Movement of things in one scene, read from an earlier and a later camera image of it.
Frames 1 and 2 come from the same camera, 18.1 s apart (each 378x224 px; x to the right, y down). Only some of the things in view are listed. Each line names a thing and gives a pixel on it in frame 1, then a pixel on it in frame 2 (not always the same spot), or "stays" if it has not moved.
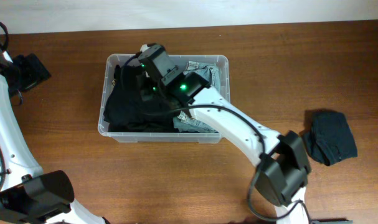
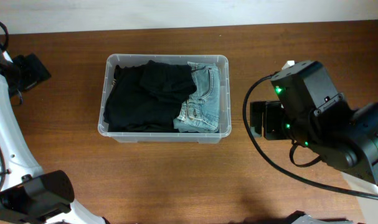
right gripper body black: [149, 85] to [267, 119]
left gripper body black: [35, 72] stays
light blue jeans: [183, 121] stays
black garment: [124, 113] stays
